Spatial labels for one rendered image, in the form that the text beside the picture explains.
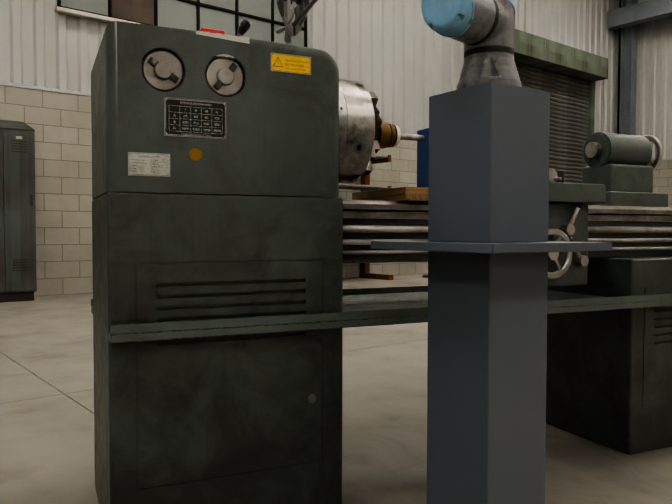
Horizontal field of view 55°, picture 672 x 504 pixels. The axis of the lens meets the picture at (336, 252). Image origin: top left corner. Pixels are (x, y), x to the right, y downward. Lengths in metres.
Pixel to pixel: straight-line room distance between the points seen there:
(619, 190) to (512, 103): 1.17
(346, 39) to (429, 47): 1.95
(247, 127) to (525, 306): 0.80
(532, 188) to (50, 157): 7.30
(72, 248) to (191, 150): 6.87
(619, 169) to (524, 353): 1.23
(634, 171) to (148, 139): 1.81
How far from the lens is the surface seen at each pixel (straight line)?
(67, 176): 8.45
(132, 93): 1.62
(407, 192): 1.93
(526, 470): 1.65
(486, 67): 1.58
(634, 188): 2.70
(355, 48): 11.11
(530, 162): 1.56
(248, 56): 1.70
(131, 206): 1.59
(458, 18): 1.48
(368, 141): 1.91
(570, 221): 2.18
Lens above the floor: 0.78
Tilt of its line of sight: 2 degrees down
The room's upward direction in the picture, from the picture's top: straight up
